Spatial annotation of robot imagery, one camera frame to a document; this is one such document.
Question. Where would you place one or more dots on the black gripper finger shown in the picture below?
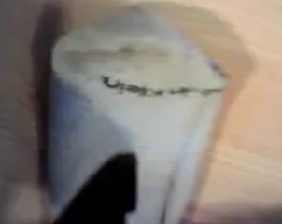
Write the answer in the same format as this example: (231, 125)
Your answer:
(113, 193)

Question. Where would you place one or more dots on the white sock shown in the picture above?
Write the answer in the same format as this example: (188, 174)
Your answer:
(141, 124)

